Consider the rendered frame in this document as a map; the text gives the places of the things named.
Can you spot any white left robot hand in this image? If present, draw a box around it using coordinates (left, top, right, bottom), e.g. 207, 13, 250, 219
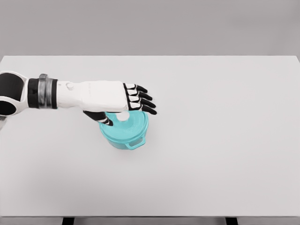
81, 80, 158, 127

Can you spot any teal pot with handles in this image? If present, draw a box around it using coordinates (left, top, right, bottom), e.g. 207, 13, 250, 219
100, 114, 150, 151

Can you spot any teal pot lid white knob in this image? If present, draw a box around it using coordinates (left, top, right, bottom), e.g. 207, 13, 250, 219
99, 111, 149, 142

